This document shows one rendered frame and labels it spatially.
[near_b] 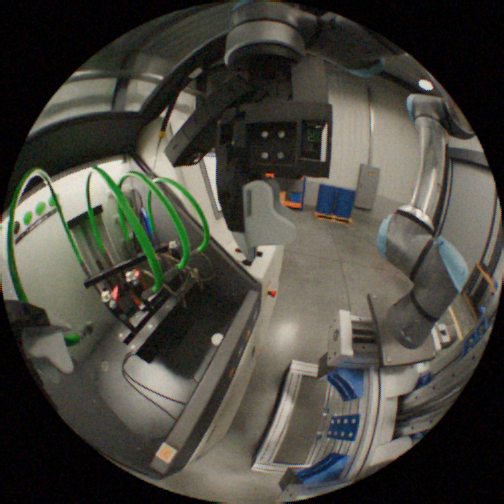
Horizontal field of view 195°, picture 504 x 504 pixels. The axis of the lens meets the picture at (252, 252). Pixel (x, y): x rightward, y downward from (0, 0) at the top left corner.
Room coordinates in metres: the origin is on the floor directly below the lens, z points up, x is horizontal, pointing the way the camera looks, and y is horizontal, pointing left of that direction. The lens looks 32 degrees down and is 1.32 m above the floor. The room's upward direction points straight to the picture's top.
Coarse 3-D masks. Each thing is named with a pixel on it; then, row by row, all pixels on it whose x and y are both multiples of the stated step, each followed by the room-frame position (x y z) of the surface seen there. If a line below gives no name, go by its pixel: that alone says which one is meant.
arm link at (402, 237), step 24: (432, 96) 0.20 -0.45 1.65; (432, 120) 0.20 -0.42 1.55; (432, 144) 0.21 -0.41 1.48; (432, 168) 0.20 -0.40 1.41; (432, 192) 0.19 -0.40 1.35; (408, 216) 0.21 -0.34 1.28; (432, 216) 0.18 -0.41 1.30; (384, 240) 0.24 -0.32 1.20; (408, 240) 0.19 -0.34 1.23; (408, 264) 0.16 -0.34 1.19
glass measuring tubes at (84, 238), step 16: (96, 208) 0.33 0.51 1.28; (80, 224) 0.26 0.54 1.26; (96, 224) 0.32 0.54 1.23; (80, 240) 0.24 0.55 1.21; (96, 240) 0.29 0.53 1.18; (96, 256) 0.27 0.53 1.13; (112, 256) 0.33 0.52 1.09; (96, 272) 0.25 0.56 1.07; (112, 288) 0.26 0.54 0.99; (128, 288) 0.32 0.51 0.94
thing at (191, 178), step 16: (144, 128) 0.53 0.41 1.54; (160, 128) 0.50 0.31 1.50; (176, 128) 0.55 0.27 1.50; (144, 144) 0.53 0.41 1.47; (160, 144) 0.50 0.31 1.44; (144, 160) 0.54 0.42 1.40; (160, 160) 0.50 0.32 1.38; (160, 176) 0.50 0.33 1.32; (176, 176) 0.48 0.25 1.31; (192, 176) 0.55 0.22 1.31; (176, 192) 0.48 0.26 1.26; (192, 192) 0.52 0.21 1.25; (192, 208) 0.50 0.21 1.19; (208, 208) 0.57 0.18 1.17; (224, 224) 0.64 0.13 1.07; (224, 240) 0.59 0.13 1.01; (272, 272) 0.56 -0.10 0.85; (272, 288) 0.64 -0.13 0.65; (272, 304) 0.77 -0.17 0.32
